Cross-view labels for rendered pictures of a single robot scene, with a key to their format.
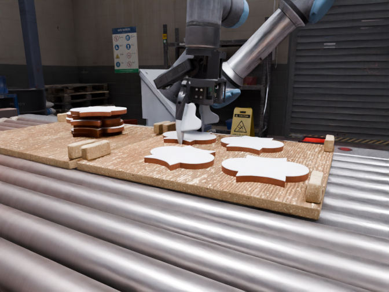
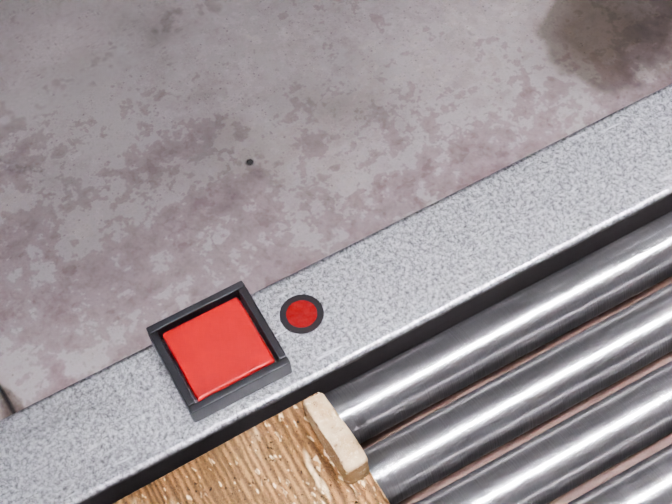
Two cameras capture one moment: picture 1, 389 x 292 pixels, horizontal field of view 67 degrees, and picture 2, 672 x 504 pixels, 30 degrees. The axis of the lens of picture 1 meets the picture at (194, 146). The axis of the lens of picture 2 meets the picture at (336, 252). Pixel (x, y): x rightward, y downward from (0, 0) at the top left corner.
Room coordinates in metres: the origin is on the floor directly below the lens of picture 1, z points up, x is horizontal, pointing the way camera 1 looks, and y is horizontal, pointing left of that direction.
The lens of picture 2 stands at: (0.39, -0.04, 1.70)
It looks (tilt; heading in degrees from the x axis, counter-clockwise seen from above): 59 degrees down; 308
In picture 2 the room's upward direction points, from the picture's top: 7 degrees counter-clockwise
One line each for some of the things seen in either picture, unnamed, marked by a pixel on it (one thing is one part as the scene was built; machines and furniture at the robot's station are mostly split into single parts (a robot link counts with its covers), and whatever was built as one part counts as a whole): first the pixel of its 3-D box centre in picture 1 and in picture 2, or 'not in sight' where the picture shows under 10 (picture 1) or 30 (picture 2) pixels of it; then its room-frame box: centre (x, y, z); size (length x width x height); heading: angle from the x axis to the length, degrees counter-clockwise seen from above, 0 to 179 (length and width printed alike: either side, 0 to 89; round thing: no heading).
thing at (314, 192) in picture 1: (315, 185); not in sight; (0.36, -0.16, 0.95); 0.06 x 0.02 x 0.03; 152
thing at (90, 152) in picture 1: (96, 150); not in sight; (0.54, 0.19, 0.95); 0.06 x 0.02 x 0.03; 152
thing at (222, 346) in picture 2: (316, 143); (219, 351); (0.71, -0.30, 0.92); 0.06 x 0.06 x 0.01; 62
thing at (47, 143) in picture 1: (73, 136); not in sight; (0.76, 0.32, 0.93); 0.41 x 0.35 x 0.02; 61
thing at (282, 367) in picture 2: (316, 142); (218, 350); (0.71, -0.30, 0.92); 0.08 x 0.08 x 0.02; 62
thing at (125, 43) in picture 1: (125, 50); not in sight; (6.36, 1.44, 1.55); 0.61 x 0.02 x 0.91; 67
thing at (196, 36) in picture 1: (203, 40); not in sight; (0.68, -0.02, 1.16); 0.08 x 0.08 x 0.05
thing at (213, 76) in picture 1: (203, 77); not in sight; (0.67, -0.02, 1.08); 0.09 x 0.08 x 0.12; 62
